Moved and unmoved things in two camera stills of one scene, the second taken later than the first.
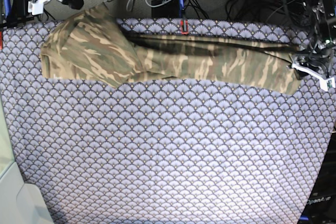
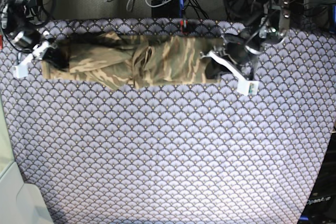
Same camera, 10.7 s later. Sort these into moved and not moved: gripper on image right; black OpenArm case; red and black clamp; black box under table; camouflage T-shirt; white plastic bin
Moved: gripper on image right; camouflage T-shirt
Not moved: black box under table; white plastic bin; red and black clamp; black OpenArm case
